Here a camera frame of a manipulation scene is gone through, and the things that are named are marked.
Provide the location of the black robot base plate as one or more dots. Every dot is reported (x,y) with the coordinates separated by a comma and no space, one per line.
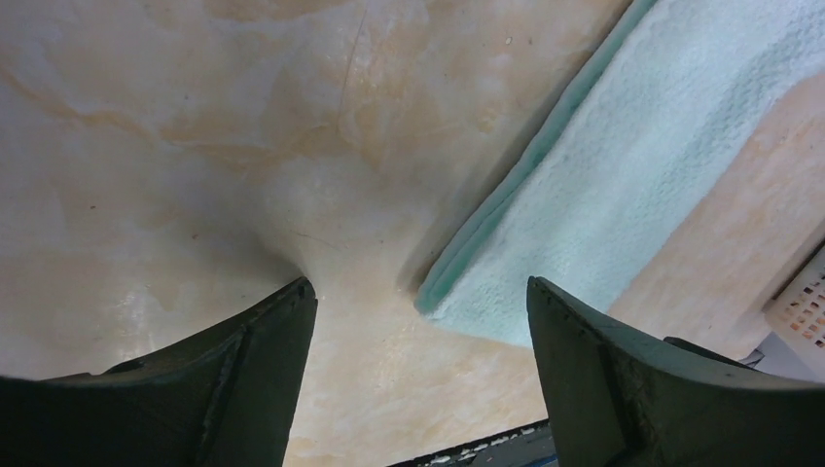
(529,445)

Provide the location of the mint green towel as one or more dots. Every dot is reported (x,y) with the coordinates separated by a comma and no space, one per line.
(635,142)

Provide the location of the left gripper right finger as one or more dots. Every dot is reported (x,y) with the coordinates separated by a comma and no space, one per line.
(617,396)

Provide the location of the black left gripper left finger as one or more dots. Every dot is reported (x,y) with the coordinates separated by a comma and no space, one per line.
(225,396)

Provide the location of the white plastic basket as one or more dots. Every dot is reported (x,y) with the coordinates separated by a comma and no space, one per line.
(797,314)

